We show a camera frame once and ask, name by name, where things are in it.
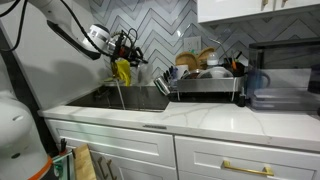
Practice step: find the clear storage container stack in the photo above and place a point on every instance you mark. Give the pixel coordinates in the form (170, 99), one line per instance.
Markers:
(283, 100)

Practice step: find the steel dish rack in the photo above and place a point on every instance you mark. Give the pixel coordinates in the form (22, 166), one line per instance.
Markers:
(206, 85)

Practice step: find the white wall outlet plate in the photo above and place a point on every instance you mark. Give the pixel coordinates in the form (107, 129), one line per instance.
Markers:
(192, 44)

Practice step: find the round wooden plate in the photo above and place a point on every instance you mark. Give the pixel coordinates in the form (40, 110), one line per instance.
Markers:
(186, 60)
(204, 57)

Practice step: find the glass pot lid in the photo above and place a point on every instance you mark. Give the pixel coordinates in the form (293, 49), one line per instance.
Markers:
(191, 74)

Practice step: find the black utensil holder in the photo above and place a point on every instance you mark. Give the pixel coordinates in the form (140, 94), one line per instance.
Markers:
(237, 68)

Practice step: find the steel utensil cup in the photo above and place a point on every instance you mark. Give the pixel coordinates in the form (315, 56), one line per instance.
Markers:
(162, 85)

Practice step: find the white base cabinet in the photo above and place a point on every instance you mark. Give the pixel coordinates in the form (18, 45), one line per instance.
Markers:
(133, 146)

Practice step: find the wooden board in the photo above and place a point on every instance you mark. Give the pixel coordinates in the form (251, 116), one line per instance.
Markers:
(84, 163)

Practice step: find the clear plastic bowl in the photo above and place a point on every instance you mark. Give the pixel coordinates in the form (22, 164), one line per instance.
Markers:
(218, 72)

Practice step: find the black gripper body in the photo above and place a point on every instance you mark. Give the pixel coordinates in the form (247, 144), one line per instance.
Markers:
(123, 50)

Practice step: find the blue water pitcher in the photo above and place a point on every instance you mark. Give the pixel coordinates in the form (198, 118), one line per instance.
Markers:
(256, 81)

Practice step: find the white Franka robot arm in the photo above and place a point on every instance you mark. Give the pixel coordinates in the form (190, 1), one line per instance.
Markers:
(20, 126)

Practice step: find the metal robot cart frame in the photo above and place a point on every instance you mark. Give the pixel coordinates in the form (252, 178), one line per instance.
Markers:
(63, 163)

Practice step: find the white cup with blue label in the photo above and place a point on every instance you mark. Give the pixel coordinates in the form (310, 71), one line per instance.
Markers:
(182, 70)

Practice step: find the stainless steel sink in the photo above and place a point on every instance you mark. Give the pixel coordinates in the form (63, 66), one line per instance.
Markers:
(146, 98)

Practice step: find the small black bottle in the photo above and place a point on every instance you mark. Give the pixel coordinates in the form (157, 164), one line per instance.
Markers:
(241, 99)

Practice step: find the black countertop appliance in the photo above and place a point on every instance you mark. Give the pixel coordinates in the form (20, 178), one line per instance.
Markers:
(286, 53)

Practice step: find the yellow sponge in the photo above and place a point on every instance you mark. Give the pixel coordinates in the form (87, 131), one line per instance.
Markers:
(109, 79)

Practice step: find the white upper cabinet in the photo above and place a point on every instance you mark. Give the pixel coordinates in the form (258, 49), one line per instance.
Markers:
(233, 10)

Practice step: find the yellow cloth on faucet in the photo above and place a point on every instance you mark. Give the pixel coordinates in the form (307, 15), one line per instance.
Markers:
(124, 71)

